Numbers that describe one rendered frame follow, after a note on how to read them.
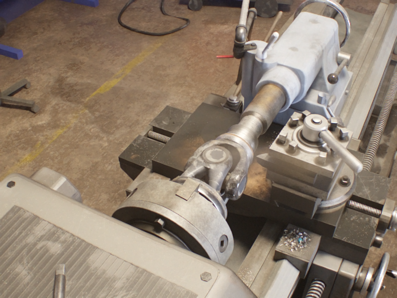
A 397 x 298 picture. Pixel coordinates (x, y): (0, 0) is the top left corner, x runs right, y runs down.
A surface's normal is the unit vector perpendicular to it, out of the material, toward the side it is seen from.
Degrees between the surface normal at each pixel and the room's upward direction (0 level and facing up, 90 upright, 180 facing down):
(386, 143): 0
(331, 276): 90
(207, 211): 35
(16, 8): 90
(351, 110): 45
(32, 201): 0
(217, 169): 7
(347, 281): 90
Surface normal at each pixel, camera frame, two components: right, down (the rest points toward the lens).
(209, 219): 0.58, -0.37
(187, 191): 0.15, -0.69
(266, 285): -0.62, -0.75
